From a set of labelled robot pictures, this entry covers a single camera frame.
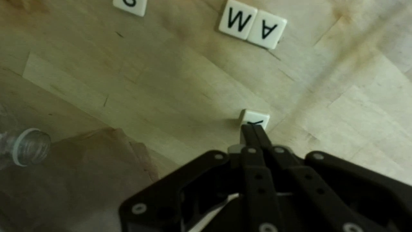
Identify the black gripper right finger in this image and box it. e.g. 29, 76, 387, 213
252, 124, 412, 232

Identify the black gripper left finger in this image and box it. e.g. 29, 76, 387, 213
118, 124, 276, 232

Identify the letter tile Y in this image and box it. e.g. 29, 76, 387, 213
236, 109, 271, 133

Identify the letter tile S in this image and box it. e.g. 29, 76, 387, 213
111, 0, 149, 18

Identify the letter tile A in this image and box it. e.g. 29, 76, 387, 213
245, 9, 288, 52

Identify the letter tile M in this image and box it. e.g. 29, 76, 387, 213
217, 0, 258, 42

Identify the lying clear plastic bottle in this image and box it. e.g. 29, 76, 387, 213
0, 127, 52, 169

